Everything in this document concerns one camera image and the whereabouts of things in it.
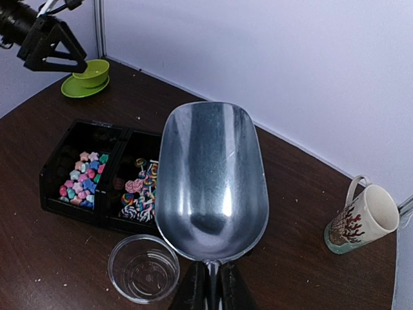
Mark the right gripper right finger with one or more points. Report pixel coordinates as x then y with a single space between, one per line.
235 292

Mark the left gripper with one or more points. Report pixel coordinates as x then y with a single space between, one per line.
32 35

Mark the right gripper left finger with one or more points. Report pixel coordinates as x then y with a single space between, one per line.
191 291

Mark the clear plastic jar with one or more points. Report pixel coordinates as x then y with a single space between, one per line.
144 269

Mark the metal scoop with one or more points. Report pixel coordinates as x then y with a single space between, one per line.
211 196

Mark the black three-compartment candy tray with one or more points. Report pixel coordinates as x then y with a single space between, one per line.
124 145

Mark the pile of star candies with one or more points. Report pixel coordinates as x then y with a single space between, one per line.
81 181

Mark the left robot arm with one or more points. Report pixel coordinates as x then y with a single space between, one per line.
10 11

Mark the green plate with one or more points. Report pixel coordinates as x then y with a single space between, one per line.
72 88

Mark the green bowl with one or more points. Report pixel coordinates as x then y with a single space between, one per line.
95 74

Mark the pile of swirl lollipops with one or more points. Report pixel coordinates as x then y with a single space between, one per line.
139 197

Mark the patterned ceramic mug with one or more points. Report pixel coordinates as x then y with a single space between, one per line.
370 213

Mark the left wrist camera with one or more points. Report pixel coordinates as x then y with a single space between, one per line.
72 4

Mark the left aluminium frame post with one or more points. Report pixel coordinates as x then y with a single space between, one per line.
99 23

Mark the aluminium frame post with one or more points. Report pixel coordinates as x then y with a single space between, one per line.
99 23
405 208

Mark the right aluminium frame post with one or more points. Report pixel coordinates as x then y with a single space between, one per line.
405 208

